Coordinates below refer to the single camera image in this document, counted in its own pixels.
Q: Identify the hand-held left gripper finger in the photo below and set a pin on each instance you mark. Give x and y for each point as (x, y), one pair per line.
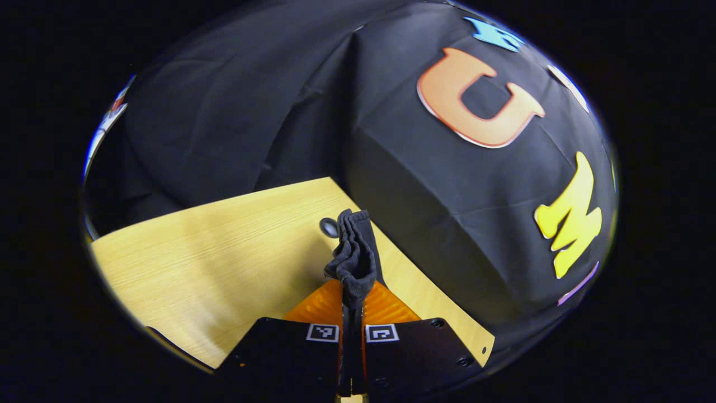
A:
(347, 352)
(359, 352)

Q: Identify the dark grey jeans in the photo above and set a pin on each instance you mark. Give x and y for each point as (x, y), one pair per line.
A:
(355, 257)

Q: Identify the round black table hole cap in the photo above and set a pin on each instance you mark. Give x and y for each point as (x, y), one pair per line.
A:
(329, 227)

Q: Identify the black backdrop cloth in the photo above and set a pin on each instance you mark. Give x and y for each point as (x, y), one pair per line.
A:
(447, 224)

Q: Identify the red and white object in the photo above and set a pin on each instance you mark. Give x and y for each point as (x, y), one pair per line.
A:
(109, 120)

